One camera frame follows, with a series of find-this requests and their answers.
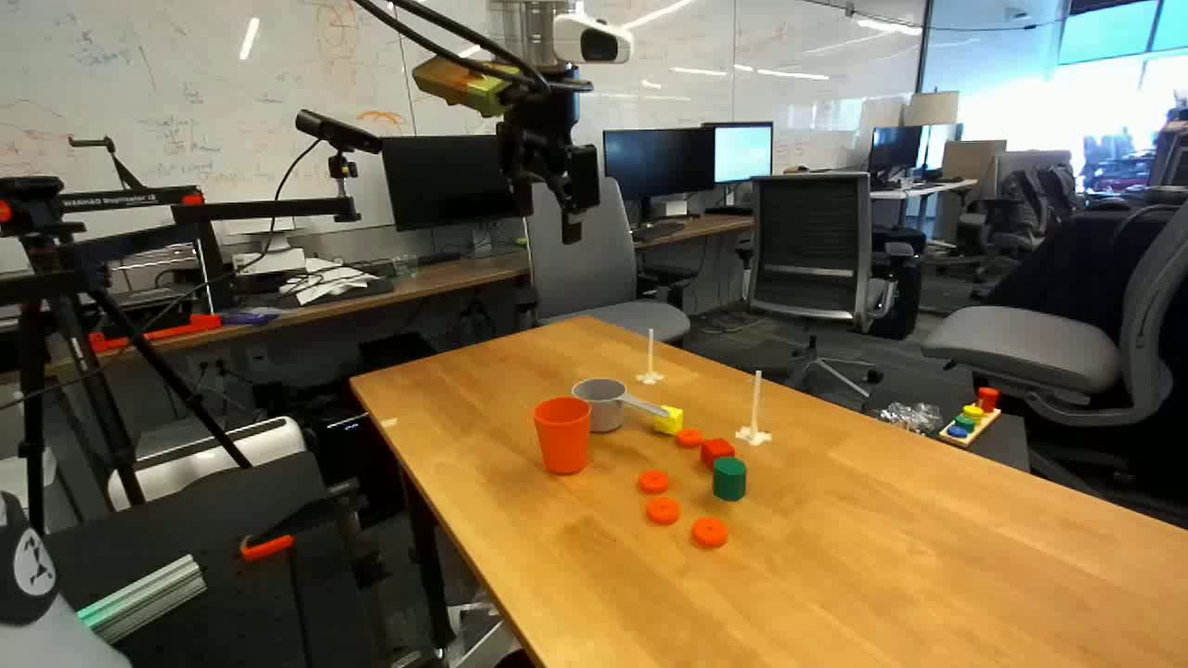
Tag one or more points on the dark computer monitor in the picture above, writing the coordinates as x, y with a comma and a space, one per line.
656, 166

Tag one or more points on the tan wrist camera box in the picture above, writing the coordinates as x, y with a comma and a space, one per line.
458, 82

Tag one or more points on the colourful stacking toy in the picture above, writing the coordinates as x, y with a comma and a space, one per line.
969, 421

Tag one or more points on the black unlit monitor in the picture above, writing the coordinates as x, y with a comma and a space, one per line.
438, 183

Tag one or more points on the black cap with logo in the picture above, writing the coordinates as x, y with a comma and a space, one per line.
31, 581

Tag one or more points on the yellow block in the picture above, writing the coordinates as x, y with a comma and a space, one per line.
669, 421

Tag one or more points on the grey padded office chair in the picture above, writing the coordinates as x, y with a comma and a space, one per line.
1026, 348

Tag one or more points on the clear plastic bag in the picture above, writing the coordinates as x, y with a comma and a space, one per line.
911, 418

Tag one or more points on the orange plastic cup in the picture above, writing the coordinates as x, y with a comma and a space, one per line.
563, 437

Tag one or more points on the white papers pile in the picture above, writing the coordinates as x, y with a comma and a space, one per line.
315, 283

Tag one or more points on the white box device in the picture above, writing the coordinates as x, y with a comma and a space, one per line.
205, 463

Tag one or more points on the light grey office chair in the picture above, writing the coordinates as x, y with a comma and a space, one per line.
595, 266

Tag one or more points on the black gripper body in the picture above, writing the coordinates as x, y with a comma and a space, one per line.
543, 116

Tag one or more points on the black camera tripod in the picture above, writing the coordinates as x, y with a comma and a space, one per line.
74, 309

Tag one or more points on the black mesh office chair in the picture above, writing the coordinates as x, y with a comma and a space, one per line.
809, 247

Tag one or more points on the red bar tool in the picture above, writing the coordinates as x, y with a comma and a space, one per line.
161, 333

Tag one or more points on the grey measuring cup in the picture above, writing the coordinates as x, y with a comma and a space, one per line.
598, 404

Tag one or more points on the black camera on boom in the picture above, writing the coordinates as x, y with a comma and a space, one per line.
335, 130

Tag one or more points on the silver cylinder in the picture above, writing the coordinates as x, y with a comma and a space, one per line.
142, 595

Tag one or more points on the black low side table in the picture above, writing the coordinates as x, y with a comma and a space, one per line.
987, 445

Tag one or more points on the black equipment stand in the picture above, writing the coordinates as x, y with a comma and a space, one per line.
223, 595

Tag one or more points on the red block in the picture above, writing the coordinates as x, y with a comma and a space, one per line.
716, 449

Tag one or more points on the lit computer monitor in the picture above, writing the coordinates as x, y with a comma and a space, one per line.
744, 152

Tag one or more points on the long wooden desk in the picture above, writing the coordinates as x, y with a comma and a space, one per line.
411, 283

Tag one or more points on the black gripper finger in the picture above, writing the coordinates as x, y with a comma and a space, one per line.
515, 158
577, 179

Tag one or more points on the green block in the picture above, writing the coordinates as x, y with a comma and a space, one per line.
729, 481

